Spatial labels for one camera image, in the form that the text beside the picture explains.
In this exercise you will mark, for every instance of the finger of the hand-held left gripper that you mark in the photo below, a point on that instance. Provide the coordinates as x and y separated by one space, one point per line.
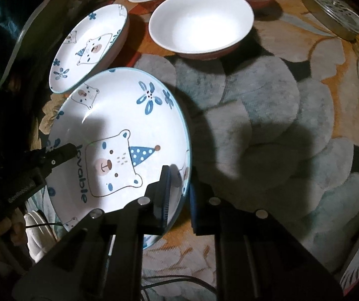
61 153

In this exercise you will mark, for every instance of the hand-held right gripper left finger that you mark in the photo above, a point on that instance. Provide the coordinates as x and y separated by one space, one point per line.
165 194

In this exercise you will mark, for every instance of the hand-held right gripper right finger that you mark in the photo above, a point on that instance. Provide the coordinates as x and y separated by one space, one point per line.
195 207

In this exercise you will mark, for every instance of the large bear print plate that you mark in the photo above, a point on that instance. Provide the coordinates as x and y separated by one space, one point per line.
120 116

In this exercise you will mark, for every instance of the person's left hand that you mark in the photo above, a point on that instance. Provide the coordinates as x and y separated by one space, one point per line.
8 230

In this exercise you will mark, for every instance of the white plastic object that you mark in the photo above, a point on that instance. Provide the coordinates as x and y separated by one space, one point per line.
40 235

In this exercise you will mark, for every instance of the small bear print plate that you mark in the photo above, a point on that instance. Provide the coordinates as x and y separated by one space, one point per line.
85 47

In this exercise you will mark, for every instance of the round perforated metal tin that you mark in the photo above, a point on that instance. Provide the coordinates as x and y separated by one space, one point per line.
330 9

